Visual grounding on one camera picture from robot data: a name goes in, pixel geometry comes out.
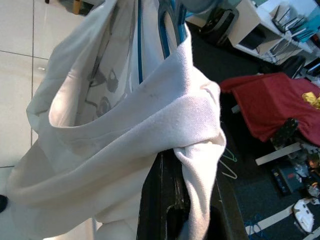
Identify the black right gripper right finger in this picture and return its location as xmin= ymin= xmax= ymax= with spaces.
xmin=209 ymin=172 xmax=249 ymax=240

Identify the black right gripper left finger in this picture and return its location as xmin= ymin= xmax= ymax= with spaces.
xmin=136 ymin=149 xmax=191 ymax=240

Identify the white shirt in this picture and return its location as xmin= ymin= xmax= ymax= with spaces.
xmin=4 ymin=0 xmax=229 ymax=240

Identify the black box with red label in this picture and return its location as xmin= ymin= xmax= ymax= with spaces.
xmin=270 ymin=165 xmax=301 ymax=198

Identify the white plastic shell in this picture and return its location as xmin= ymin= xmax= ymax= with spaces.
xmin=291 ymin=198 xmax=315 ymax=234

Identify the white table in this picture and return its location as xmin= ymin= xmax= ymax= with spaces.
xmin=254 ymin=141 xmax=303 ymax=166

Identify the black dotted cloth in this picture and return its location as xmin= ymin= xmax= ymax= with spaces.
xmin=271 ymin=117 xmax=300 ymax=149

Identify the red cloth with yellow print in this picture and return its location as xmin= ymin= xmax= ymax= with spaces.
xmin=219 ymin=72 xmax=320 ymax=149

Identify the black carpet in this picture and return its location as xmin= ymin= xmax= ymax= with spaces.
xmin=184 ymin=21 xmax=320 ymax=240

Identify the black robot foot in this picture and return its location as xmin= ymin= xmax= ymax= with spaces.
xmin=0 ymin=194 xmax=9 ymax=214

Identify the black backpack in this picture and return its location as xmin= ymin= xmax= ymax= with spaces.
xmin=199 ymin=7 xmax=239 ymax=48

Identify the white desk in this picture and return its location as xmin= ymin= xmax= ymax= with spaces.
xmin=227 ymin=0 xmax=320 ymax=66

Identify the white wire hanger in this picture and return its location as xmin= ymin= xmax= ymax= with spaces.
xmin=219 ymin=148 xmax=238 ymax=180

